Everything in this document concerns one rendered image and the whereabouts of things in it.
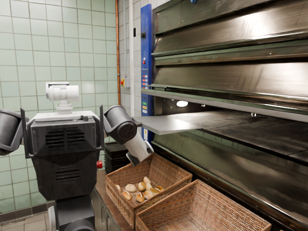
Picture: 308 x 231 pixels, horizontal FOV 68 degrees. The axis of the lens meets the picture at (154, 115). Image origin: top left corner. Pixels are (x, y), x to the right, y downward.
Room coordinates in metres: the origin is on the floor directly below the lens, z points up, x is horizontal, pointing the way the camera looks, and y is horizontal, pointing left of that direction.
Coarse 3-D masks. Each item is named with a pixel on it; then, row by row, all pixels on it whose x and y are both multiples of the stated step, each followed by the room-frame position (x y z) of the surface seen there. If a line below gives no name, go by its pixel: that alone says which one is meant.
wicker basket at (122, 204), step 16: (144, 160) 1.95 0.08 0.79; (160, 160) 1.88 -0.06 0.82; (112, 176) 1.80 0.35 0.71; (144, 176) 1.94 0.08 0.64; (160, 176) 1.82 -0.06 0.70; (176, 176) 1.66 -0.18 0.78; (112, 192) 1.63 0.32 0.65; (160, 192) 1.40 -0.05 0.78; (128, 208) 1.37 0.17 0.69; (144, 208) 1.34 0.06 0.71
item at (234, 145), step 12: (192, 132) 1.57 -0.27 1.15; (204, 132) 1.47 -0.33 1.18; (228, 144) 1.28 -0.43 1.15; (240, 144) 1.21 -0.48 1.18; (252, 144) 1.20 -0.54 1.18; (264, 156) 1.08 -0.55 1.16; (276, 156) 1.03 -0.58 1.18; (288, 156) 1.02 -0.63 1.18; (288, 168) 0.97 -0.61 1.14; (300, 168) 0.93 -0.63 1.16
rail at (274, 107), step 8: (144, 88) 1.92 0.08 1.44; (184, 96) 1.43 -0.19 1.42; (192, 96) 1.36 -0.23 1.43; (200, 96) 1.30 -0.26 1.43; (240, 104) 1.05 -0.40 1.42; (248, 104) 1.01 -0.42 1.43; (256, 104) 0.98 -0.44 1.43; (264, 104) 0.94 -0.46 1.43; (288, 112) 0.85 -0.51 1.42; (296, 112) 0.83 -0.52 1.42; (304, 112) 0.80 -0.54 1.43
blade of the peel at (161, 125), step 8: (136, 120) 1.85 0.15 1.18; (144, 120) 1.85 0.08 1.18; (152, 120) 1.85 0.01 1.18; (160, 120) 1.84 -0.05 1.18; (168, 120) 1.84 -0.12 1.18; (176, 120) 1.84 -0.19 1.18; (152, 128) 1.48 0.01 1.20; (160, 128) 1.56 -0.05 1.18; (168, 128) 1.56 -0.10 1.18; (176, 128) 1.55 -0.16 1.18; (184, 128) 1.55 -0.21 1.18; (192, 128) 1.55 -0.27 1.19; (200, 128) 1.55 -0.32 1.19
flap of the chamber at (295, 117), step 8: (160, 96) 1.68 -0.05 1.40; (168, 96) 1.59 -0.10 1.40; (176, 96) 1.50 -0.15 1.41; (208, 104) 1.23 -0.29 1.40; (216, 104) 1.18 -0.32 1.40; (224, 104) 1.13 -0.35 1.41; (232, 104) 1.09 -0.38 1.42; (256, 112) 0.97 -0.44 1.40; (264, 112) 0.94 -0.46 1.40; (272, 112) 0.91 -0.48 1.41; (280, 112) 0.88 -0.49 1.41; (296, 120) 0.82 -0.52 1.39; (304, 120) 0.80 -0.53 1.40
